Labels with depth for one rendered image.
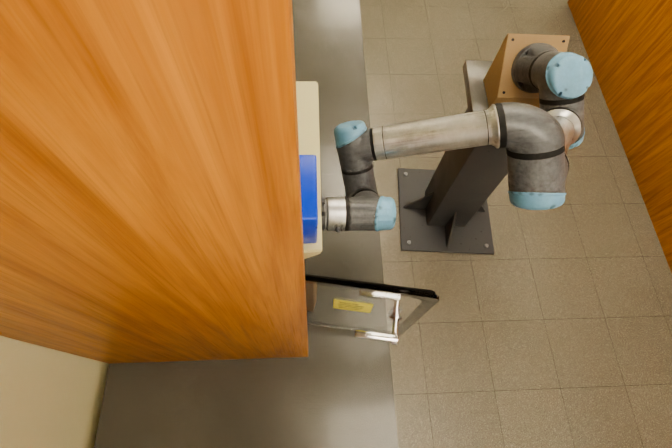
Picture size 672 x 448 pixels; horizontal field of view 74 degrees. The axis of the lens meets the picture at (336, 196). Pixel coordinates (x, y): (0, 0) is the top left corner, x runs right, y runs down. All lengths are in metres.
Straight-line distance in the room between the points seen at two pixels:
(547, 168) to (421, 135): 0.27
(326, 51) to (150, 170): 1.41
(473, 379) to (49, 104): 2.13
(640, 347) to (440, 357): 0.97
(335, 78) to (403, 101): 1.24
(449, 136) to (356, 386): 0.64
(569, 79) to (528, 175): 0.44
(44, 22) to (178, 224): 0.19
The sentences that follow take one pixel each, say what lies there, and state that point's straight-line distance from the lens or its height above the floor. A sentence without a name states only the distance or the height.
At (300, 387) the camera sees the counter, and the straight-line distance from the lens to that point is 1.18.
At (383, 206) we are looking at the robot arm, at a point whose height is 1.27.
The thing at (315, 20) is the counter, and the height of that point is 0.94.
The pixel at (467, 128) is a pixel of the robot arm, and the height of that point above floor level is 1.37.
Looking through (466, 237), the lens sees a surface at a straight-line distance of 2.39.
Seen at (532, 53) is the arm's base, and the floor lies 1.15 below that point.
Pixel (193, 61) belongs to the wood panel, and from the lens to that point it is 0.20.
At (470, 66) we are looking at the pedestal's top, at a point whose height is 0.94.
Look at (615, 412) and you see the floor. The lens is 2.51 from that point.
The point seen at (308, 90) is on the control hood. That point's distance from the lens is 0.80.
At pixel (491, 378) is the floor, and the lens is 2.28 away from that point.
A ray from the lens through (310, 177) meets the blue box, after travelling 0.60.
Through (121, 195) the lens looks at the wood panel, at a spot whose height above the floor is 1.86.
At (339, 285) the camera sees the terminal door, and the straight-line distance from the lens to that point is 0.76.
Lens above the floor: 2.12
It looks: 63 degrees down
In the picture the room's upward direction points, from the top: 6 degrees clockwise
